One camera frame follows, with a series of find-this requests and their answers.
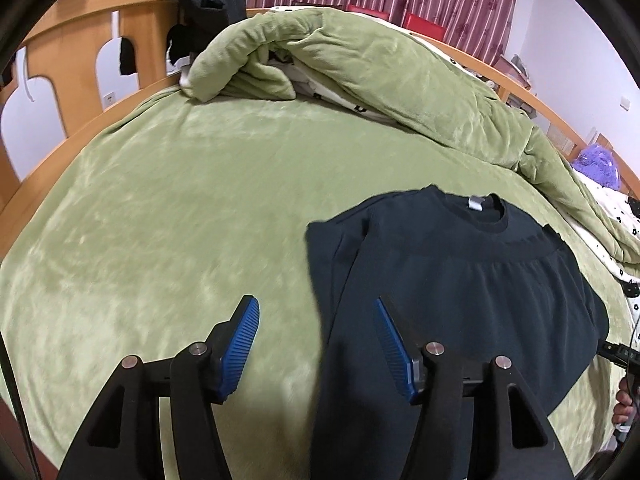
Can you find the green plush bed sheet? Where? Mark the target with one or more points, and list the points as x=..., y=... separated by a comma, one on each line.
x=175, y=210

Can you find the green quilt with patterned lining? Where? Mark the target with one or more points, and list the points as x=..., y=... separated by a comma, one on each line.
x=400, y=75

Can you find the white wall outlet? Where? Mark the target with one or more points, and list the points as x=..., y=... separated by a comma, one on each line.
x=109, y=100
x=625, y=102

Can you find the black jacket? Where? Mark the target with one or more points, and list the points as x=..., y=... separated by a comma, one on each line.
x=210, y=0

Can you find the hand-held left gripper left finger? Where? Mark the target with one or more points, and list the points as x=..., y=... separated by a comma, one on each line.
x=240, y=345

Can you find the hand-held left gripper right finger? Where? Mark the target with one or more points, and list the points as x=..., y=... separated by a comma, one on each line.
x=395, y=350

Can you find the red box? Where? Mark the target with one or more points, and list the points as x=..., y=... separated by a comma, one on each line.
x=425, y=25
x=365, y=11

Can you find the dark long-sleeved shirt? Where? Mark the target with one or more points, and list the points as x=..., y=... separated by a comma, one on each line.
x=475, y=285

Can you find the person's right hand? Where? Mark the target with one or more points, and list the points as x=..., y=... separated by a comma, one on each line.
x=624, y=407

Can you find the black hanging cloth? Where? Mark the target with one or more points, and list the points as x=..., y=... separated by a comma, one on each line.
x=127, y=56

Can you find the purple plush toy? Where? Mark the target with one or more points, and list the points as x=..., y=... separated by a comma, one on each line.
x=597, y=165

